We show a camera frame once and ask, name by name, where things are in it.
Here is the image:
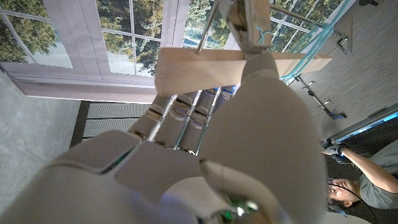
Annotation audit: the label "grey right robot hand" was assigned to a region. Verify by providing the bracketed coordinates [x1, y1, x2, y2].
[0, 51, 329, 224]

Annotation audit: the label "wooden stick with metal clips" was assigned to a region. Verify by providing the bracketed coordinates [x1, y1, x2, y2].
[154, 0, 343, 96]

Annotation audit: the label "teal yarn skein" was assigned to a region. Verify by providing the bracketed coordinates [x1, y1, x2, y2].
[255, 0, 354, 83]

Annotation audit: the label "person's bare forearm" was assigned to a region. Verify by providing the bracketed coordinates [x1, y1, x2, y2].
[340, 147, 398, 194]

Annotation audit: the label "black teleoperation glove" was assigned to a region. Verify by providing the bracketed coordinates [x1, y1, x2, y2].
[322, 142, 351, 164]

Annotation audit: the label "black eyeglasses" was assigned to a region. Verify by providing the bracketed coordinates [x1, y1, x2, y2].
[327, 177, 364, 200]

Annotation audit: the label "silver light bar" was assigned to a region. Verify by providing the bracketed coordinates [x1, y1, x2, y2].
[323, 103, 398, 146]

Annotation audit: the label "person in grey shirt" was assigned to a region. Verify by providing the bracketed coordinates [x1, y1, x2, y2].
[326, 146, 398, 215]

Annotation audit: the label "printed window backdrop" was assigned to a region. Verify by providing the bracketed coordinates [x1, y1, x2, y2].
[0, 0, 355, 104]

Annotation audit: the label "black metal rail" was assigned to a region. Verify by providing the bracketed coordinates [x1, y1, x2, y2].
[292, 75, 347, 121]

